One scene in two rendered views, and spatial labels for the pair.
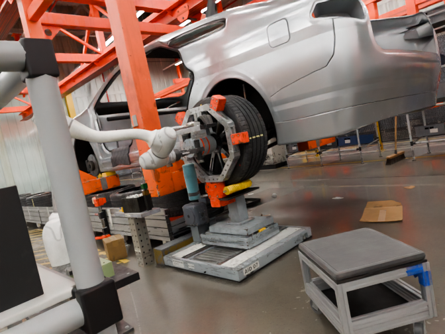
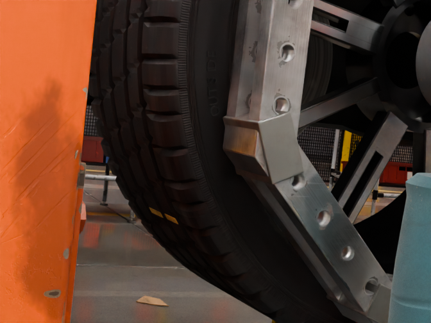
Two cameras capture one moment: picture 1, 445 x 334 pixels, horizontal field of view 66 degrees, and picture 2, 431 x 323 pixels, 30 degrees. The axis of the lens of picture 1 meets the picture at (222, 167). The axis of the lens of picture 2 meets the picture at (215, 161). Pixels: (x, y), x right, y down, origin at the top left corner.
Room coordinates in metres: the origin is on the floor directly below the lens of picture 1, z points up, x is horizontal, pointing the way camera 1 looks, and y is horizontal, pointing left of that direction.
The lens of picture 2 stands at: (2.49, 0.93, 0.79)
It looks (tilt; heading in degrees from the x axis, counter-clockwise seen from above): 5 degrees down; 286
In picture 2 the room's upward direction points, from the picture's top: 7 degrees clockwise
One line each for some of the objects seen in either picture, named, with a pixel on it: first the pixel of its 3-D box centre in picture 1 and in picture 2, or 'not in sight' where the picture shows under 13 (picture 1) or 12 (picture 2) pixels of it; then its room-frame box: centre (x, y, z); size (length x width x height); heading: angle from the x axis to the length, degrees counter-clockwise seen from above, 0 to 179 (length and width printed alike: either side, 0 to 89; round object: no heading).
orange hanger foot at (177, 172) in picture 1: (189, 166); not in sight; (3.03, 0.28, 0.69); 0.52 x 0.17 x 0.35; 133
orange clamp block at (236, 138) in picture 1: (240, 138); not in sight; (2.24, -0.15, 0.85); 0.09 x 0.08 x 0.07; 43
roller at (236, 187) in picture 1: (238, 186); not in sight; (2.45, -0.08, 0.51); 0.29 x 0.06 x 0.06; 133
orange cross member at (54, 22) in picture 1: (135, 36); not in sight; (5.14, 0.86, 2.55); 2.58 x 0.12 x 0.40; 133
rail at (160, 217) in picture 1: (104, 217); not in sight; (3.73, 1.36, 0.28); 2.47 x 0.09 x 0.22; 43
